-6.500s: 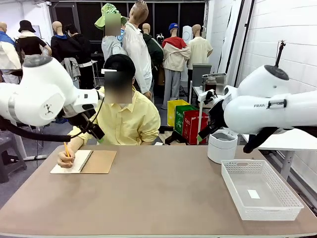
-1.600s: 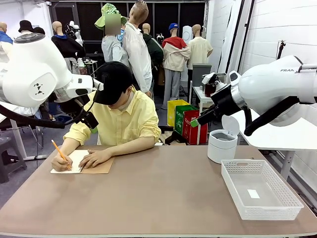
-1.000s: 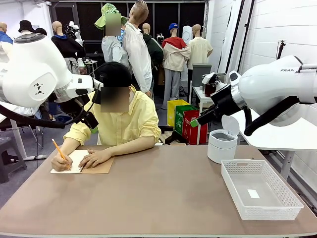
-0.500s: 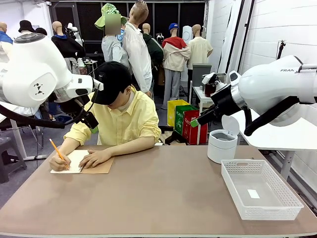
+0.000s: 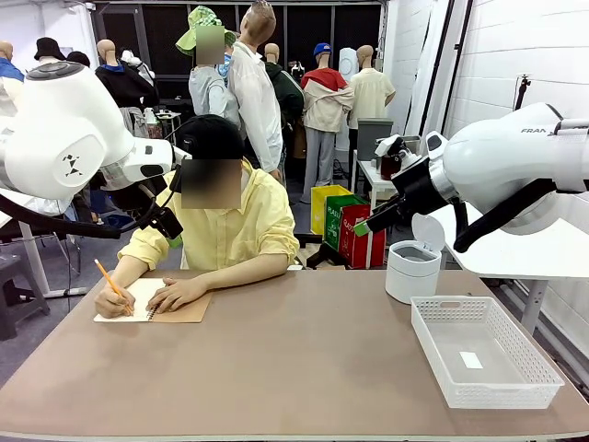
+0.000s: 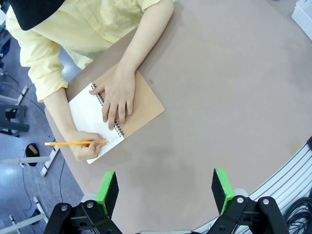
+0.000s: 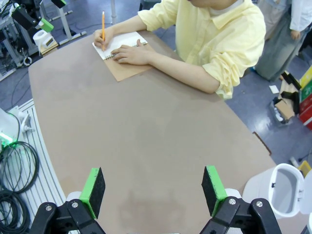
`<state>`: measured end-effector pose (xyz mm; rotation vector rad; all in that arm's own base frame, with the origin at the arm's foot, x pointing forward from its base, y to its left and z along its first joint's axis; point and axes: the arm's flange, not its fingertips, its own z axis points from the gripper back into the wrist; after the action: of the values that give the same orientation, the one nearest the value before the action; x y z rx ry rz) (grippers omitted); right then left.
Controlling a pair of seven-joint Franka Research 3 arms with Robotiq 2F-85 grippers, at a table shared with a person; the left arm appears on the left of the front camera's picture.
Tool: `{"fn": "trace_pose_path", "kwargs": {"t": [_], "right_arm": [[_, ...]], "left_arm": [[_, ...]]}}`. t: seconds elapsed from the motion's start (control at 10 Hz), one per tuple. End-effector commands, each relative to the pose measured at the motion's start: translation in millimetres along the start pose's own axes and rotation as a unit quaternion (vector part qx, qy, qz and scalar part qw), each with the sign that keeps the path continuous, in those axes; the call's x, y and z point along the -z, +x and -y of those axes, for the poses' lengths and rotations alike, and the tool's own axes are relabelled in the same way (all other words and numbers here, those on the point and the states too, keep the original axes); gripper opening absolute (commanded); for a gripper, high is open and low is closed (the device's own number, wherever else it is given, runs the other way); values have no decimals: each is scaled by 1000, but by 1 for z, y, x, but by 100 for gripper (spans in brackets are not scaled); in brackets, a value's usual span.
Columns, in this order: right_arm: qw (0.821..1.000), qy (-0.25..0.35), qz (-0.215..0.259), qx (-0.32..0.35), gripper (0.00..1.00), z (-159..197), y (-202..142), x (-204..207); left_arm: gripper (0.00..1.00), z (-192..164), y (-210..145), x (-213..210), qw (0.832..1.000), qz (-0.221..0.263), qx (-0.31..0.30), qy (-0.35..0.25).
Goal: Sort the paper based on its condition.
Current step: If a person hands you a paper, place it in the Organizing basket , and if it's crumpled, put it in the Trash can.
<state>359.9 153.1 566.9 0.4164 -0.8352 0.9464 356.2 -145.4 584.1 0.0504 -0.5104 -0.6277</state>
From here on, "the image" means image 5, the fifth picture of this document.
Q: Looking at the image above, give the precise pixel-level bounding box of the white side table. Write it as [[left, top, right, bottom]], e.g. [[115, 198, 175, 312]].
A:
[[430, 191, 589, 337]]

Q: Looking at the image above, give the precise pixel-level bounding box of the person's left hand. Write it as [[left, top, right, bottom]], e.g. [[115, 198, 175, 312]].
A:
[[146, 277, 208, 315]]

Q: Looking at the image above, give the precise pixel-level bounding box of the person's right hand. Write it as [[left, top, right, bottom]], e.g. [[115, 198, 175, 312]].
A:
[[94, 285, 137, 320]]

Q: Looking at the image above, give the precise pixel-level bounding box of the person's head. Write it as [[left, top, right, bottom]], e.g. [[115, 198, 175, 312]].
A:
[[179, 156, 245, 211]]

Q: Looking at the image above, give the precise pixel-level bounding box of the mannequin dark green hoodie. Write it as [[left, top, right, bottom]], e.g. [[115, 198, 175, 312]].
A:
[[263, 42, 305, 139]]

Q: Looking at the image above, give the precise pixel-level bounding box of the yellow recycling bin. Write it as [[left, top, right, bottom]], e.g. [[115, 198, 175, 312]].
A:
[[310, 184, 353, 236]]

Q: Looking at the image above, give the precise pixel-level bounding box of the white oval device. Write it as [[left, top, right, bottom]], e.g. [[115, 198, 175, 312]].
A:
[[338, 47, 360, 84]]

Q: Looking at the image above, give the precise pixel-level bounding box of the red recycling bin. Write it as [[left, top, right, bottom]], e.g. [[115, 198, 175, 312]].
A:
[[339, 204, 387, 270]]

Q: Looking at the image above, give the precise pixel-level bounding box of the green recycling bin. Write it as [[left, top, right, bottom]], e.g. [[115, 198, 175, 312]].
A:
[[324, 193, 369, 252]]

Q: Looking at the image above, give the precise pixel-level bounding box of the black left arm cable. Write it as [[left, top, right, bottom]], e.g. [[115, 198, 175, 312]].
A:
[[0, 183, 167, 240]]

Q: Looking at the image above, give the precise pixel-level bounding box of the person's left forearm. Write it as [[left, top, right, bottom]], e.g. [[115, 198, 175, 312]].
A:
[[197, 252, 289, 291]]

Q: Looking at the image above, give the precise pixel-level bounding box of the spiral notebook brown cover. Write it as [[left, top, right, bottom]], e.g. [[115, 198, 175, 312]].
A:
[[93, 277, 214, 324]]

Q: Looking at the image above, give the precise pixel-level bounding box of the black cap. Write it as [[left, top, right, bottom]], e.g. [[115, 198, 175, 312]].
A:
[[177, 114, 245, 162]]

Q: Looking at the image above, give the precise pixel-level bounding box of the brown glass jar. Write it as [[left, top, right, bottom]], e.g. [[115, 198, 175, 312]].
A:
[[380, 154, 402, 180]]

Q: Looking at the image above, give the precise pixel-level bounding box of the yellow pencil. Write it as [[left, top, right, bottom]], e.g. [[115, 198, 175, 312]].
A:
[[94, 258, 134, 318]]

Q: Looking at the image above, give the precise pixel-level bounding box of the mannequin black bucket hat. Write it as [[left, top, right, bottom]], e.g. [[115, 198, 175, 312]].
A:
[[34, 36, 68, 65]]

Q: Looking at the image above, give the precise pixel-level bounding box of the tall mannequin white shirt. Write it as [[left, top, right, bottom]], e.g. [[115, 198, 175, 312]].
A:
[[228, 0, 284, 183]]

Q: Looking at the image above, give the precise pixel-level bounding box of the white table with legs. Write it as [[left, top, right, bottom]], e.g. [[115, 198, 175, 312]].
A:
[[0, 186, 88, 300]]

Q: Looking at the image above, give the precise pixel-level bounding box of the mannequin with green hat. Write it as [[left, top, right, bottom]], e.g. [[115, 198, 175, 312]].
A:
[[176, 5, 241, 125]]

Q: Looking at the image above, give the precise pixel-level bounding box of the person's right forearm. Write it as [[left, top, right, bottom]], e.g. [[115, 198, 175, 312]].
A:
[[98, 255, 151, 296]]

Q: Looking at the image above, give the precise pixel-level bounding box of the white round trash can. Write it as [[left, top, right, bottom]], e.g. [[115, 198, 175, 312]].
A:
[[385, 212, 446, 305]]

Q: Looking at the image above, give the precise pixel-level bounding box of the black tripod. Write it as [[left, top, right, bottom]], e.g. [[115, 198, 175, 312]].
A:
[[514, 73, 533, 111]]

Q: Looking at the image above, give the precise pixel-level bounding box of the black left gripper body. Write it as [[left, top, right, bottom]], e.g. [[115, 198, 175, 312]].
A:
[[106, 176, 168, 223]]

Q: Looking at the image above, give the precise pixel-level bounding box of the white perforated plastic basket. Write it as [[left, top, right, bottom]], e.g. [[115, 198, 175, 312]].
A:
[[410, 295, 566, 410]]

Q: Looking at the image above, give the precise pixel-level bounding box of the grey plastic bin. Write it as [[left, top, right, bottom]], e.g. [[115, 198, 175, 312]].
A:
[[356, 118, 395, 162]]

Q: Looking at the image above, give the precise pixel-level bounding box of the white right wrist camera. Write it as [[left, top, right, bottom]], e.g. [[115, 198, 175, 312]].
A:
[[375, 134, 422, 171]]

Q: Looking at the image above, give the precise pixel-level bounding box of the mannequin blue cap red jacket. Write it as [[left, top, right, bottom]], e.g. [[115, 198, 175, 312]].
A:
[[299, 42, 354, 204]]

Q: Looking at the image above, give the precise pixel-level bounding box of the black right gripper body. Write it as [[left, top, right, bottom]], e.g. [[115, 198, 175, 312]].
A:
[[391, 157, 444, 215]]

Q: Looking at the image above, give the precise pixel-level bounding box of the mannequin black jacket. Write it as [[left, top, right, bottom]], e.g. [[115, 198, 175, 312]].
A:
[[95, 39, 160, 110]]

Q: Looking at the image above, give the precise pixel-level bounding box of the mannequin blue shirt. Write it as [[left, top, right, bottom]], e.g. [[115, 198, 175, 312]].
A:
[[0, 40, 25, 116]]

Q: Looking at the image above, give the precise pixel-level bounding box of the mannequin cream shirt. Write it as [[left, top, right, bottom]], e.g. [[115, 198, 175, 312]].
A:
[[348, 44, 397, 131]]

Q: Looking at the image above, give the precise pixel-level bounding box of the person's yellow shirt torso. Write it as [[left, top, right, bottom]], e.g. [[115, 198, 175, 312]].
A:
[[117, 158, 300, 273]]

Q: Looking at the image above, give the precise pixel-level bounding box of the small white table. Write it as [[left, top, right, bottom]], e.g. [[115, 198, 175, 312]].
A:
[[356, 158, 397, 271]]

